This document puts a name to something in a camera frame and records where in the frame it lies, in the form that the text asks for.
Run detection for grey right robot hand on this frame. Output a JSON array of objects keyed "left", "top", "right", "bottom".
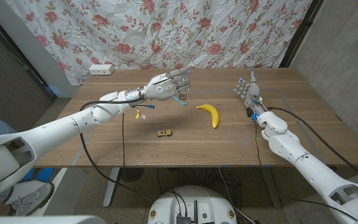
[{"left": 233, "top": 70, "right": 263, "bottom": 108}]

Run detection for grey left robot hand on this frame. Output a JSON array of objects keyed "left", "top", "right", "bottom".
[{"left": 144, "top": 67, "right": 192, "bottom": 101}]

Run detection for yellow banana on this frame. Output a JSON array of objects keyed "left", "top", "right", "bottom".
[{"left": 196, "top": 103, "right": 220, "bottom": 129}]

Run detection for light blue plastic strip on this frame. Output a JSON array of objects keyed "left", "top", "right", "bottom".
[{"left": 172, "top": 96, "right": 187, "bottom": 107}]

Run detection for floral rose backdrop cloth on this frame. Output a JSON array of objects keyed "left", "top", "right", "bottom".
[{"left": 4, "top": 0, "right": 313, "bottom": 86}]

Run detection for white power strip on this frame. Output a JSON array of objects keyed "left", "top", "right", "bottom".
[{"left": 88, "top": 63, "right": 115, "bottom": 76}]

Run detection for black backdrop stand pole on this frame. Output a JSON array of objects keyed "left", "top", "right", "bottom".
[{"left": 278, "top": 0, "right": 324, "bottom": 68}]

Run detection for black round floor fan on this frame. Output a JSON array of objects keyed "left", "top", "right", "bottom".
[{"left": 118, "top": 167, "right": 145, "bottom": 183}]

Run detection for white table leg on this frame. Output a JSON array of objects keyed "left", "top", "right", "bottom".
[
  {"left": 103, "top": 167, "right": 121, "bottom": 208},
  {"left": 261, "top": 166, "right": 282, "bottom": 208}
]

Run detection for white robot torso base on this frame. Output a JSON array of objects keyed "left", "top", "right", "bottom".
[{"left": 147, "top": 185, "right": 238, "bottom": 224}]

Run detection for white platform with blue pads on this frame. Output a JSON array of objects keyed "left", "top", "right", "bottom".
[{"left": 23, "top": 167, "right": 88, "bottom": 217}]

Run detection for grey sneaker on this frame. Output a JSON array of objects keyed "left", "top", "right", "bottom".
[{"left": 0, "top": 182, "right": 55, "bottom": 217}]

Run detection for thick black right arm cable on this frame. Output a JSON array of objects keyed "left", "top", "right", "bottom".
[{"left": 267, "top": 106, "right": 358, "bottom": 187}]

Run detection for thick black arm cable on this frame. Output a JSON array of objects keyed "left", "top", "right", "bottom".
[
  {"left": 267, "top": 106, "right": 358, "bottom": 187},
  {"left": 78, "top": 98, "right": 153, "bottom": 202}
]

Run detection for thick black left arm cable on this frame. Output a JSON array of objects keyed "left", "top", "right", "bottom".
[{"left": 78, "top": 98, "right": 153, "bottom": 202}]

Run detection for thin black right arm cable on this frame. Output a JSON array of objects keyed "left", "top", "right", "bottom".
[{"left": 254, "top": 119, "right": 358, "bottom": 222}]

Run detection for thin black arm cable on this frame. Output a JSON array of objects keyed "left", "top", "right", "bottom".
[
  {"left": 254, "top": 119, "right": 358, "bottom": 222},
  {"left": 121, "top": 113, "right": 127, "bottom": 170}
]

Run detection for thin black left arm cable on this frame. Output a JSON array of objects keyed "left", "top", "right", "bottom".
[{"left": 121, "top": 113, "right": 127, "bottom": 170}]

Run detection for tangled black floor cables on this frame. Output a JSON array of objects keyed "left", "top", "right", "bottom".
[{"left": 157, "top": 167, "right": 244, "bottom": 203}]

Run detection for white floor cable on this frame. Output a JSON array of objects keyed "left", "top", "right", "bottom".
[{"left": 218, "top": 167, "right": 256, "bottom": 224}]

